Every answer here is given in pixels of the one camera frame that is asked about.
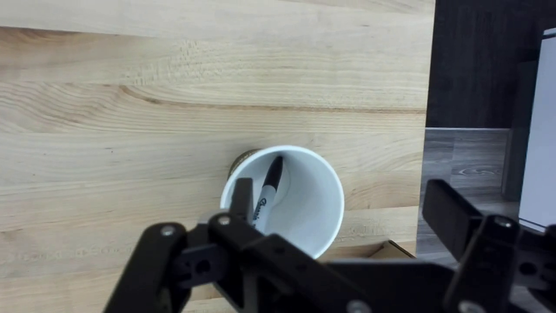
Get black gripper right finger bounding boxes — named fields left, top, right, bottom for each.
left=420, top=177, right=556, bottom=313

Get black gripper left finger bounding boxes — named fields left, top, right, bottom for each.
left=102, top=176, right=372, bottom=313

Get brown paper cup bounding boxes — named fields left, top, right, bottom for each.
left=219, top=144, right=347, bottom=263

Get cardboard box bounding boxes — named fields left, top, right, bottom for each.
left=320, top=238, right=419, bottom=261

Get white panel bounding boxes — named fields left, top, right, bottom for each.
left=516, top=26, right=556, bottom=231

